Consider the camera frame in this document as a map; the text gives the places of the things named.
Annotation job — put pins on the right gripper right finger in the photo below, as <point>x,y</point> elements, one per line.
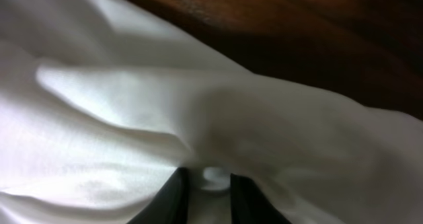
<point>250,206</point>

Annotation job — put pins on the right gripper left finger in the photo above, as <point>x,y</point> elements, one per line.
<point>170,204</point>

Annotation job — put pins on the white printed t-shirt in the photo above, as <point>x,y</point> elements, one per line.
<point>102,101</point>

